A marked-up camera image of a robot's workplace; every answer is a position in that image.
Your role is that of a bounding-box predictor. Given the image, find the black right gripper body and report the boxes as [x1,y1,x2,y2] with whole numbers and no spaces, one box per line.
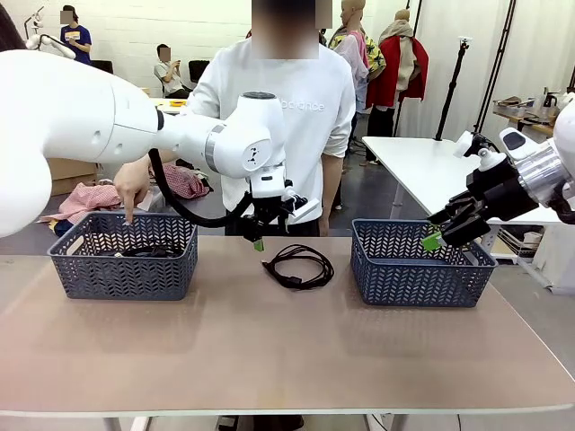
[464,156,540,223]

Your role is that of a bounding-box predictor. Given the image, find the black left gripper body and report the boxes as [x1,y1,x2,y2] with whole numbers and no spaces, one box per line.
[245,196,291,228]

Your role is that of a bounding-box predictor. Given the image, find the black thin cable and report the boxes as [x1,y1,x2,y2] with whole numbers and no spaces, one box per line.
[261,244,336,289]
[117,244,174,259]

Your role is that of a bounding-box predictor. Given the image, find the person's left forearm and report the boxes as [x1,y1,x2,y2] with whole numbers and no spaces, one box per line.
[319,150,346,216]

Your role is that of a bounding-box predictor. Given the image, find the person's right hand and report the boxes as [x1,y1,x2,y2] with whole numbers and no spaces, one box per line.
[112,158,152,226]

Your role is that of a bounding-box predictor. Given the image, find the white side table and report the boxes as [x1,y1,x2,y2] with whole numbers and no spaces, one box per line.
[361,136,562,225]

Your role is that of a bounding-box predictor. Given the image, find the grey-blue woven plastic basket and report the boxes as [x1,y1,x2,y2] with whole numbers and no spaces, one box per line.
[48,212,200,302]
[350,217,500,309]

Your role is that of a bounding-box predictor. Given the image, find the red checkered clothes heap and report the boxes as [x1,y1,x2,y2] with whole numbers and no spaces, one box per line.
[160,162,215,198]

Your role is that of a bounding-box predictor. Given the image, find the person in white sweatshirt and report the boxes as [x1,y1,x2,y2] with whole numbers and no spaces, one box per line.
[185,0,357,238]

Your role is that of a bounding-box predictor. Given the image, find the clear plastic storage bin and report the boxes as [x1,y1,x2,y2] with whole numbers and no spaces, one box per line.
[136,185,170,213]

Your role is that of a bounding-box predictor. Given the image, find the black tripod stand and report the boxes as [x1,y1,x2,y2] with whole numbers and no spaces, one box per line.
[432,36,473,143]

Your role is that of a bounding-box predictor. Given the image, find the black light stand poles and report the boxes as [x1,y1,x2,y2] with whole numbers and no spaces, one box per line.
[469,0,518,154]

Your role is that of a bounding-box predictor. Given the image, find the white background table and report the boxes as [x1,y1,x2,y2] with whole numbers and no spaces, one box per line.
[150,96,195,119]

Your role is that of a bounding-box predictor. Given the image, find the mannequin with red coat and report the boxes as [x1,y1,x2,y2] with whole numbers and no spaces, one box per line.
[365,8,430,138]

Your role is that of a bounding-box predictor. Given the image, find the seated person with phone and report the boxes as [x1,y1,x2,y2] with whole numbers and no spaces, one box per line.
[153,43,196,100]

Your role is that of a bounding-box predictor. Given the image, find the pink checkered cloth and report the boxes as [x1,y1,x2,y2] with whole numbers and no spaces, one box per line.
[40,180,125,225]

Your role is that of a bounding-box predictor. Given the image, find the mannequin with floral shirt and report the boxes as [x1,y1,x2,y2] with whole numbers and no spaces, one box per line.
[330,0,388,167]

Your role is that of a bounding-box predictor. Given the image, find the open cardboard box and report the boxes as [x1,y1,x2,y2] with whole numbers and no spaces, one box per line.
[46,157,101,198]

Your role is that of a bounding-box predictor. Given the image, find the person in blue shirt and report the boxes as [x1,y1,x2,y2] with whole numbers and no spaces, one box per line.
[59,4,93,66]

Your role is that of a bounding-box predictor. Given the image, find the person in black top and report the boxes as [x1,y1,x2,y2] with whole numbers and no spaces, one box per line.
[0,3,29,53]

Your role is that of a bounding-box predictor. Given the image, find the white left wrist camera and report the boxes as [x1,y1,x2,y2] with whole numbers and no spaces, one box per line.
[279,179,322,223]

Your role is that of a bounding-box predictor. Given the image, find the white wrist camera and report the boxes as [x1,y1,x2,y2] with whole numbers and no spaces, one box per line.
[279,179,322,223]
[453,131,508,172]

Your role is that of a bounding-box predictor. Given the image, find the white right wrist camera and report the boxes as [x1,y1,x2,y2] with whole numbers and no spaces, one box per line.
[453,131,508,172]

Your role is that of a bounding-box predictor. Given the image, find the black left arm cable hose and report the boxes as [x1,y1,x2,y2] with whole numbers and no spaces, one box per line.
[147,147,253,228]

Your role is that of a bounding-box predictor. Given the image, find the wooden wall shelf with tools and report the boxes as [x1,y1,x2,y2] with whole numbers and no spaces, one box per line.
[491,87,562,138]

